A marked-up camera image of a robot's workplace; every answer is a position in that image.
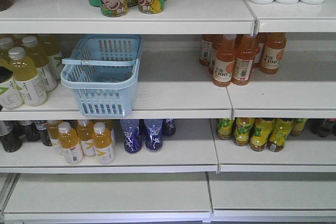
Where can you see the blue sports drink bottle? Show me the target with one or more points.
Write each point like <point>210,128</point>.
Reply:
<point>168,127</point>
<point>132,137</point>
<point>154,139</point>

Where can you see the pale yellow drink bottle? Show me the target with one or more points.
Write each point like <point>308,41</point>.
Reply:
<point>27,77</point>
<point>37,53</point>

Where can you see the white store shelving unit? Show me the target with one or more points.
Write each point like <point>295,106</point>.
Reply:
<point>195,177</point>

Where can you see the orange drink bottle white label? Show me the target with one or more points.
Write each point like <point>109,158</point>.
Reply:
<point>70,143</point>

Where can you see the orange C100 bottle right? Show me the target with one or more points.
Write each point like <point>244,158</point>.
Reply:
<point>274,49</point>

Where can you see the dark cola bottle red label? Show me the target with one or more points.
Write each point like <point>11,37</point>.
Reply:
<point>322,127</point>

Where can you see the orange juice bottle barcode side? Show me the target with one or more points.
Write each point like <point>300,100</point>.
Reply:
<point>245,54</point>

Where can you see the blue sports drink bottle rear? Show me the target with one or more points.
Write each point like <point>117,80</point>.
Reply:
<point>168,127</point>

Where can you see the yellow lemon tea bottle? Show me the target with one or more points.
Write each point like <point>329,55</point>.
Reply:
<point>277,138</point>
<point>242,130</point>
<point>262,129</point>

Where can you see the light blue plastic basket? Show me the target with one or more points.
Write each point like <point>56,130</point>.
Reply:
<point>102,72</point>

